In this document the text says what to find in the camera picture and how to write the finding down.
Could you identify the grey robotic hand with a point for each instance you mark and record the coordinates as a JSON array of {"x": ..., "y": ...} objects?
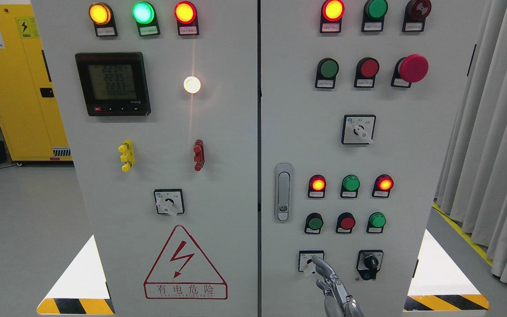
[{"x": 338, "y": 302}]

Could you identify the silver door handle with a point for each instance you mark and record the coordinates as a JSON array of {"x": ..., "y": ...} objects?
[{"x": 282, "y": 191}]

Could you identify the right cabinet door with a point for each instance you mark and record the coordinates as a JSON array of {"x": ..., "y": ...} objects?
[{"x": 302, "y": 126}]

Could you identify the cabinet door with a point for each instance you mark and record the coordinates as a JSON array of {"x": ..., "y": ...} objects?
[
  {"x": 220, "y": 200},
  {"x": 302, "y": 126}
]

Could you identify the left cabinet door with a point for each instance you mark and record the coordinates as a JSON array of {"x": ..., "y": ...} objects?
[{"x": 220, "y": 200}]

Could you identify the red push button lower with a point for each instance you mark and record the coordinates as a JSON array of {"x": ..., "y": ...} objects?
[{"x": 345, "y": 223}]

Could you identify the red push button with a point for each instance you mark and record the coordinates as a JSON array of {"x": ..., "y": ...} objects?
[
  {"x": 345, "y": 223},
  {"x": 366, "y": 71}
]

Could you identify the green push button lower left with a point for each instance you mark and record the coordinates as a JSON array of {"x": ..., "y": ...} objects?
[{"x": 313, "y": 223}]

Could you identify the green push button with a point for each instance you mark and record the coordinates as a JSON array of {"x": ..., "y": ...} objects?
[
  {"x": 376, "y": 223},
  {"x": 313, "y": 223},
  {"x": 326, "y": 72}
]

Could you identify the green push button lower right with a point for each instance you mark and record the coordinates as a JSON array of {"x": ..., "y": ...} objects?
[{"x": 376, "y": 223}]

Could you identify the green light middle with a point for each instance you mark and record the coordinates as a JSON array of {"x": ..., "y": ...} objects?
[{"x": 350, "y": 187}]

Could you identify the red lit light middle left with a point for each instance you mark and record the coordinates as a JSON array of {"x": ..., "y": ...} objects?
[{"x": 316, "y": 187}]

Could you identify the red lit light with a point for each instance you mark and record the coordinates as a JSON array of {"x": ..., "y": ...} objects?
[
  {"x": 382, "y": 186},
  {"x": 316, "y": 187},
  {"x": 331, "y": 15}
]

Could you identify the red lit light middle right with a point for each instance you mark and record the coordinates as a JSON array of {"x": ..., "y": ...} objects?
[{"x": 382, "y": 186}]

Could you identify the red danger warning sticker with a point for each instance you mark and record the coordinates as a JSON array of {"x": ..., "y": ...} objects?
[{"x": 183, "y": 271}]

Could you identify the grey curtain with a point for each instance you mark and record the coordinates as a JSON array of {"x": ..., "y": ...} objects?
[{"x": 472, "y": 188}]

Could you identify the red terminal block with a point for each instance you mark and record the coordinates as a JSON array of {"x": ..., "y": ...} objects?
[{"x": 199, "y": 157}]

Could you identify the green push button upper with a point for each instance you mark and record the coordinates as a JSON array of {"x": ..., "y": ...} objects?
[{"x": 326, "y": 72}]

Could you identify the red push button upper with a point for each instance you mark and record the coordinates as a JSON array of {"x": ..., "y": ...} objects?
[{"x": 366, "y": 71}]

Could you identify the red emergency stop button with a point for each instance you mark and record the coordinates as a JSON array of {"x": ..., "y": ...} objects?
[{"x": 409, "y": 70}]

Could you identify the yellow terminal block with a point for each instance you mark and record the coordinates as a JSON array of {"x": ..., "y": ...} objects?
[{"x": 127, "y": 155}]

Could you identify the white lit indicator light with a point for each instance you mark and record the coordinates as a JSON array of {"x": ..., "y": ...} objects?
[{"x": 192, "y": 84}]

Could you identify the red lit light top right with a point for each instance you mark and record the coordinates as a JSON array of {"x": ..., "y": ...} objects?
[{"x": 331, "y": 15}]

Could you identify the green light top right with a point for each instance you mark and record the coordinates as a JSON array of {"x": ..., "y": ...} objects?
[{"x": 373, "y": 15}]

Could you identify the dark red buzzer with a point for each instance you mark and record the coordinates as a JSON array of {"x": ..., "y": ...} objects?
[{"x": 415, "y": 13}]

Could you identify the black digital power meter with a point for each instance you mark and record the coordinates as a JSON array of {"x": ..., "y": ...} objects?
[{"x": 114, "y": 83}]

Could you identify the red indicator light top left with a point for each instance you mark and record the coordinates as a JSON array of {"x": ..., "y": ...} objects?
[{"x": 186, "y": 16}]

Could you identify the green indicator light top left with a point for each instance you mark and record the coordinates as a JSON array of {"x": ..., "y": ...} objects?
[{"x": 146, "y": 19}]

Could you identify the yellow indicator light top left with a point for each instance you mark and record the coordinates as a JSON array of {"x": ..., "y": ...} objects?
[{"x": 103, "y": 20}]

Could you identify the yellow safety cabinet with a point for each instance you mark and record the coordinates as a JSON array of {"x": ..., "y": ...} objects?
[{"x": 29, "y": 114}]

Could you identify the white rotary switch bottom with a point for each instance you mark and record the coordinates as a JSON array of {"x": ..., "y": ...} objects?
[{"x": 305, "y": 264}]

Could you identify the black key switch bottom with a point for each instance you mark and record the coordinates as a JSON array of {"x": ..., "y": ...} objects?
[{"x": 369, "y": 263}]

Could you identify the right upper rotary selector switch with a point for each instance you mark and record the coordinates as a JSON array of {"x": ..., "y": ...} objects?
[{"x": 358, "y": 129}]

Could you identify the rotary selector switch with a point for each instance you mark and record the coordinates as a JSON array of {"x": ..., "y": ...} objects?
[
  {"x": 169, "y": 201},
  {"x": 358, "y": 129}
]

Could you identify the left rotary selector switch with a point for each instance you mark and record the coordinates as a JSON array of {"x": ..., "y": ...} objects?
[{"x": 169, "y": 201}]

